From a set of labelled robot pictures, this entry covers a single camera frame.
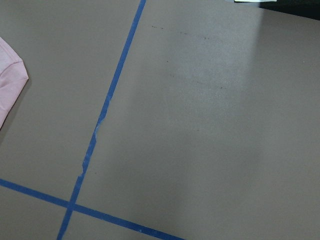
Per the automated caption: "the pink Snoopy t-shirt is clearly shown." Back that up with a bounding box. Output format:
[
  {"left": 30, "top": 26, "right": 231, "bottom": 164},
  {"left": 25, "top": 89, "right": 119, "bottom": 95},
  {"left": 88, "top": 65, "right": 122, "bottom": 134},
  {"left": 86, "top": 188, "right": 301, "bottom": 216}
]
[{"left": 0, "top": 39, "right": 29, "bottom": 126}]

